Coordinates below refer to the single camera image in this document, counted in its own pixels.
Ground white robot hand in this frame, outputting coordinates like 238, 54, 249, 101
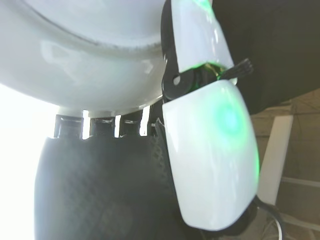
32, 0, 261, 240

